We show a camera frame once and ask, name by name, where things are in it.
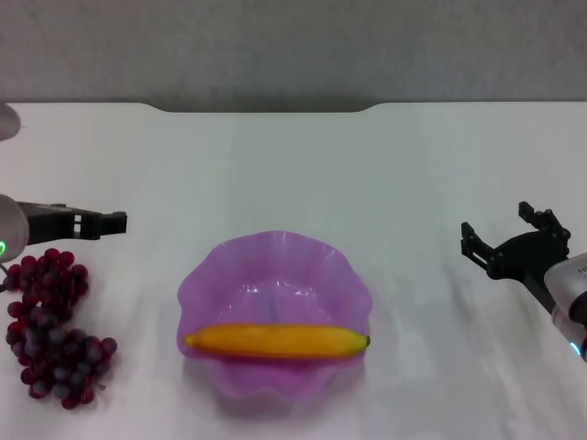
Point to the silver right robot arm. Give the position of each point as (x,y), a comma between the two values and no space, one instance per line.
(571,293)

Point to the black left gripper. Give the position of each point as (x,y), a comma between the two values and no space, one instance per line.
(50,224)

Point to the yellow banana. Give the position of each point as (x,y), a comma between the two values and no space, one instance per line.
(275,341)

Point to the purple wavy plastic bowl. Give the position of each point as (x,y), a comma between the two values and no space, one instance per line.
(257,380)

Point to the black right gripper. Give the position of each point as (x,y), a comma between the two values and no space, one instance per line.
(527,256)

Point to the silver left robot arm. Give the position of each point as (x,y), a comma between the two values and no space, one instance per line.
(11,224)

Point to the dark red grape bunch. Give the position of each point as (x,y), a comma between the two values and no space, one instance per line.
(55,348)

